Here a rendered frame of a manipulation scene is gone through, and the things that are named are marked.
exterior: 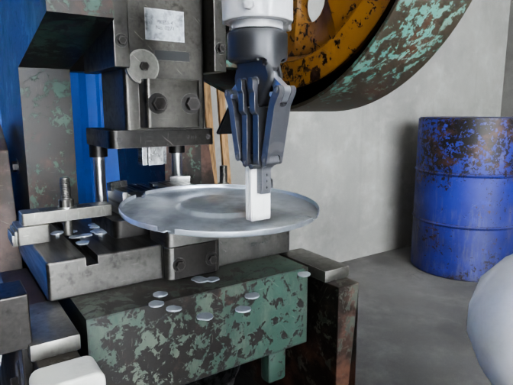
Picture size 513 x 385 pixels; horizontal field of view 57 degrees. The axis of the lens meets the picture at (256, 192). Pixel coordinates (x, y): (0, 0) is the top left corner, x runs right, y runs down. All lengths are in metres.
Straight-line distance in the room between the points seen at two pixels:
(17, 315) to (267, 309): 0.40
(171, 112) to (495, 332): 0.62
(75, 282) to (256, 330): 0.30
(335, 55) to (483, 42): 2.99
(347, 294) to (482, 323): 0.54
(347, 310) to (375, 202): 2.24
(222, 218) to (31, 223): 0.36
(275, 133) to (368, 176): 2.46
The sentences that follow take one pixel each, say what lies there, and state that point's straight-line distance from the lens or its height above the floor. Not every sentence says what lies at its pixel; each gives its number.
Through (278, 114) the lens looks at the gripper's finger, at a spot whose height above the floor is 0.92.
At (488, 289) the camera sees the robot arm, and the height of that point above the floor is 0.81.
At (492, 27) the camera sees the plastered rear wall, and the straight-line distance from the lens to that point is 4.02.
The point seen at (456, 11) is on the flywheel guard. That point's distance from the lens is 0.96.
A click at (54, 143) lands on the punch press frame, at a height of 0.86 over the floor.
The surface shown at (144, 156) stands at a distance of 0.91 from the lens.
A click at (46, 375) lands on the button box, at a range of 0.62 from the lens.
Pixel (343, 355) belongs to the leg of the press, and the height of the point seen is 0.49.
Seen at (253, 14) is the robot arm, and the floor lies 1.03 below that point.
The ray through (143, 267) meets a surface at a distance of 0.80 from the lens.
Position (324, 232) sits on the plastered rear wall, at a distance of 2.83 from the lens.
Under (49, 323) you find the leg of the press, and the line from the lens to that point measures 0.72.
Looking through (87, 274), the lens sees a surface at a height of 0.68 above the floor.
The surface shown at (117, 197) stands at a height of 0.77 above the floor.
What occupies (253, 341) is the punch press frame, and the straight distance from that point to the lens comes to 0.85.
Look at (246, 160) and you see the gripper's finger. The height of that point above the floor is 0.86.
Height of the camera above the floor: 0.93
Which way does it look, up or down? 10 degrees down
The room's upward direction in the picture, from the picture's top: straight up
